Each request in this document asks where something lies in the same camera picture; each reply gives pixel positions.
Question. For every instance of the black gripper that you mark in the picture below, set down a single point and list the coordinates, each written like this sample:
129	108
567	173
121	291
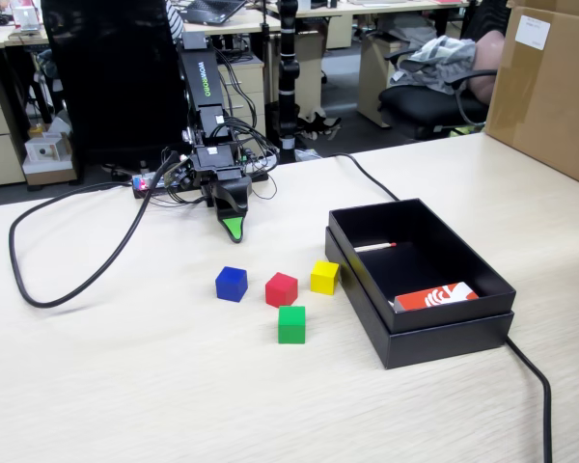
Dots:
214	161

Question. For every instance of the blue wooden cube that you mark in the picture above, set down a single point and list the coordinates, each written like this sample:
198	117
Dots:
231	284

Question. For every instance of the red wooden cube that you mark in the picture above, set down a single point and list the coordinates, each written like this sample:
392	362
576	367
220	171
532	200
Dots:
281	291

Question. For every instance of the yellow wooden cube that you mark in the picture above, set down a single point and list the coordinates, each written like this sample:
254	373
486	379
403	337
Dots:
324	278

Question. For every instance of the green wooden cube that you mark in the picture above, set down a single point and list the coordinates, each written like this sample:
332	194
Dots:
292	325

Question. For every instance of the orange and white card box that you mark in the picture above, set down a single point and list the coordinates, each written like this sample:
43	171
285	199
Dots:
434	296

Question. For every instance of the black open box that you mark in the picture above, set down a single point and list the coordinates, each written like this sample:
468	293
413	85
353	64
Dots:
444	345

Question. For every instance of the large brown cardboard box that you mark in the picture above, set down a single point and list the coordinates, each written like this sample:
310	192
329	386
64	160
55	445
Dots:
550	106

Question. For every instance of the controller board with red LED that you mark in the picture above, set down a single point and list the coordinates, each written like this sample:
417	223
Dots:
145	184

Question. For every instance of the dark shoes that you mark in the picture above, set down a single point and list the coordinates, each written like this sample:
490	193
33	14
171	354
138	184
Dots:
318	126

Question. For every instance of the beige drawer cabinet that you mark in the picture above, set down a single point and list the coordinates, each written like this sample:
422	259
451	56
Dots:
311	67
371	82
246	77
0	144

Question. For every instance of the white stick with red tip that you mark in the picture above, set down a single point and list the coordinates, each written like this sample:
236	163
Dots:
374	248

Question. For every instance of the black pole with white rings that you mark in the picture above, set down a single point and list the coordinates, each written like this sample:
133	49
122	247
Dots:
288	72

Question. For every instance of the large black office chair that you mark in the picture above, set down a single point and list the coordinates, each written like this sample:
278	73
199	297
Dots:
116	72

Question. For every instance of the person in striped shirt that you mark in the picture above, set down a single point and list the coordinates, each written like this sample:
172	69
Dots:
175	21

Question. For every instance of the small white carton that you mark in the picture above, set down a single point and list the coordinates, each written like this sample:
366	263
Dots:
43	152

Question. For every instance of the black laptop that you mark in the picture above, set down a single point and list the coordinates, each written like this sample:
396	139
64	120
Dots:
212	12

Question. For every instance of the black office chair with armrests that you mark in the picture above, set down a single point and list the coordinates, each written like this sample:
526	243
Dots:
415	103

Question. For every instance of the grey patterned clothes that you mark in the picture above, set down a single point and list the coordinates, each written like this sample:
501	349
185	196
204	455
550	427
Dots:
439	60

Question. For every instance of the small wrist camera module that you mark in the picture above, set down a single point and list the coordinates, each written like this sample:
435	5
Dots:
179	174

